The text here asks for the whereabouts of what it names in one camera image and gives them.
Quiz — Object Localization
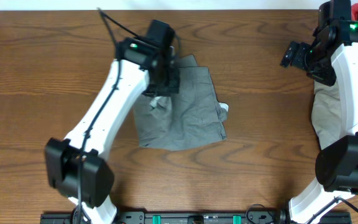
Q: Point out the grey shorts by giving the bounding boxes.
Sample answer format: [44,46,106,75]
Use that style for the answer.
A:
[133,55,229,151]

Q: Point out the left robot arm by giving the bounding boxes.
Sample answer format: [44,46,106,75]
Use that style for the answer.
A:
[44,37,179,223]

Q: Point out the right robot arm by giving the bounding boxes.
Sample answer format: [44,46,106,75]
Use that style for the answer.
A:
[275,1,358,223]

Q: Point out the beige shorts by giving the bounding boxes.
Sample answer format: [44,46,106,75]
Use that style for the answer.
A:
[311,82,341,150]

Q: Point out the red cloth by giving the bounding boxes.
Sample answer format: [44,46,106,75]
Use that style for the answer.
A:
[351,3,358,21]

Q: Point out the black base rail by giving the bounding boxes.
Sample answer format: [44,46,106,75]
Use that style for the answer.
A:
[40,208,352,224]

